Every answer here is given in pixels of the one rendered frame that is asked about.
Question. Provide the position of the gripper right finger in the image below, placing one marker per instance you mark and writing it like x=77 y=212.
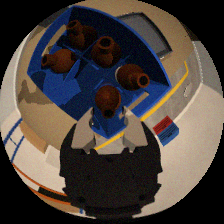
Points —
x=138 y=137

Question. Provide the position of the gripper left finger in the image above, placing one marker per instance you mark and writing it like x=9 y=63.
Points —
x=79 y=140

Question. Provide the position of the blue divided crate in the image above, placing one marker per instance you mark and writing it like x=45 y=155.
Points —
x=71 y=91

